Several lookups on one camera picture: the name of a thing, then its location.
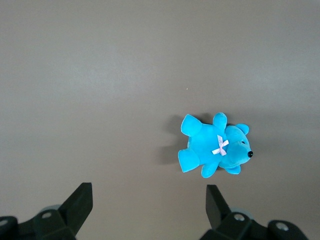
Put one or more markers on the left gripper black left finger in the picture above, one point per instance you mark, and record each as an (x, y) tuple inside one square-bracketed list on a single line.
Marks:
[(67, 220)]

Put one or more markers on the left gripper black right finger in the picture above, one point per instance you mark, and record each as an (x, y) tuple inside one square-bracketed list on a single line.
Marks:
[(225, 222)]

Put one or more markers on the blue plush teddy bear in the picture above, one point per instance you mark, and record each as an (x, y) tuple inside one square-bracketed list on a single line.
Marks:
[(200, 140)]

